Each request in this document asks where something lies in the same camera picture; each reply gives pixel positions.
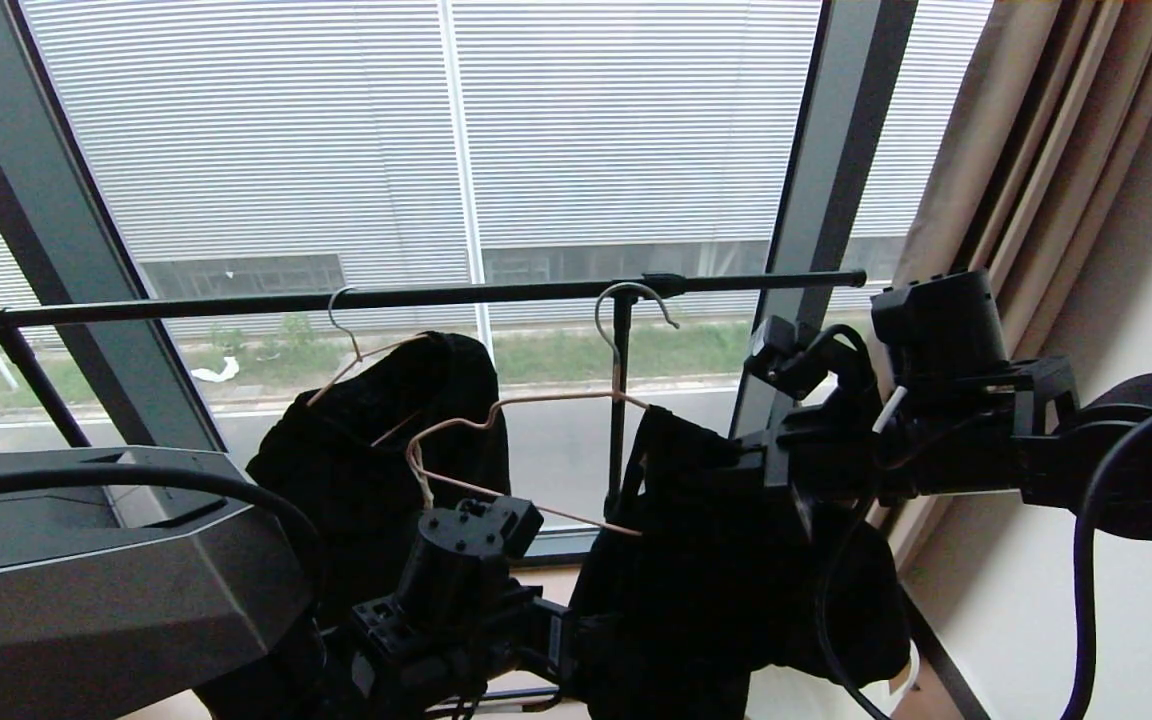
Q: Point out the black clothes rack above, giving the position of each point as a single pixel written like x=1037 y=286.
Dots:
x=486 y=294

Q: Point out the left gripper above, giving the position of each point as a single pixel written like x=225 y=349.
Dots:
x=551 y=640

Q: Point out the white laundry basket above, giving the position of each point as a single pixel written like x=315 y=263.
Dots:
x=912 y=668

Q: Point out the brown curtain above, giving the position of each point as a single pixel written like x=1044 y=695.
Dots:
x=1036 y=150

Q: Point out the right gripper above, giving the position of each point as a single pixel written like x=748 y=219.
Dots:
x=826 y=465

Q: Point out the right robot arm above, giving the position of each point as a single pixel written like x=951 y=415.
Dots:
x=1136 y=460

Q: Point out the pink clothes hanger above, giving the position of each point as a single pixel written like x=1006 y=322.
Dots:
x=336 y=379
x=618 y=370

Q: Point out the window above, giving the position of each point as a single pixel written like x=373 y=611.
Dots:
x=836 y=150

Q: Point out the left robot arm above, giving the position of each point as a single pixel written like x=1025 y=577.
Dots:
x=86 y=600

